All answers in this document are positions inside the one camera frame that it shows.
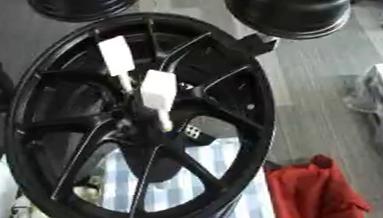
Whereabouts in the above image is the black spoked wheel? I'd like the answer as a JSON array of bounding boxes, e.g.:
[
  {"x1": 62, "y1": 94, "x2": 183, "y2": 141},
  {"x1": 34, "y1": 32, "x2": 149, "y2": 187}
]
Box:
[{"x1": 0, "y1": 0, "x2": 288, "y2": 218}]

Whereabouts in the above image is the black wheel rim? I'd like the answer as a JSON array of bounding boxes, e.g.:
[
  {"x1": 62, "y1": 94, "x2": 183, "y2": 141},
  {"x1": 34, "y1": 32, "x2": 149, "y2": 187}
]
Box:
[
  {"x1": 223, "y1": 0, "x2": 376, "y2": 48},
  {"x1": 24, "y1": 0, "x2": 153, "y2": 28}
]

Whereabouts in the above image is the red bag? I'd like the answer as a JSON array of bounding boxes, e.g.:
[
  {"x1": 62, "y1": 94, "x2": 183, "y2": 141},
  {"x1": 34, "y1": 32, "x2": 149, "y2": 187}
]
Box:
[{"x1": 261, "y1": 149, "x2": 375, "y2": 218}]

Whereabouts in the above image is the black wheel stand bracket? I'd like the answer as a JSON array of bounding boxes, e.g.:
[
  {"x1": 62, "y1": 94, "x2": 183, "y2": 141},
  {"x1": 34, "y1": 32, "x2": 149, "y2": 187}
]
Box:
[{"x1": 232, "y1": 30, "x2": 284, "y2": 60}]

